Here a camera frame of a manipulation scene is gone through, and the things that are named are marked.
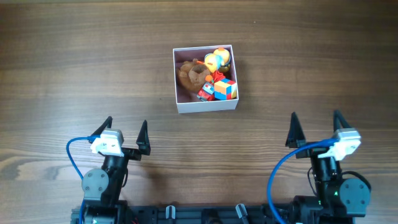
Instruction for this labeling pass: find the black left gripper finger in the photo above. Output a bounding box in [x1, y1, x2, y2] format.
[136, 120, 151, 156]
[91, 116, 113, 137]

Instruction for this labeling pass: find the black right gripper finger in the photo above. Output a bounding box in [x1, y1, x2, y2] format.
[333, 110, 351, 132]
[285, 112, 307, 148]

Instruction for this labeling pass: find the white box pink inside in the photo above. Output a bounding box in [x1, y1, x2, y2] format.
[173, 44, 239, 114]

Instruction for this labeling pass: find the red toy fire truck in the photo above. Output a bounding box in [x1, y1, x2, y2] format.
[197, 70, 225, 101]

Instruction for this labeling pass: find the brown plush toy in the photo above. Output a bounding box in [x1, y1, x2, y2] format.
[177, 58, 211, 93]

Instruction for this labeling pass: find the colourful puzzle cube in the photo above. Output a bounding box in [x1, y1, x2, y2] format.
[214, 78, 238, 100]

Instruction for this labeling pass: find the yellow spinning top toy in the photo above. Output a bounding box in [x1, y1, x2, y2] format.
[218, 63, 231, 73]

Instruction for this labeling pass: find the yellow duck toy blue hat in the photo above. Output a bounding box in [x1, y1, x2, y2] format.
[197, 47, 231, 74]

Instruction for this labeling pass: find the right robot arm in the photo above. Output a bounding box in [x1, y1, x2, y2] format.
[284, 110, 372, 224]

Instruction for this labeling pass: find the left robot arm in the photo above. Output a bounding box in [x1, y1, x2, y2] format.
[66, 117, 151, 223]

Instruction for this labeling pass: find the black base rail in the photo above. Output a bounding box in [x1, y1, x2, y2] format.
[70, 202, 355, 224]

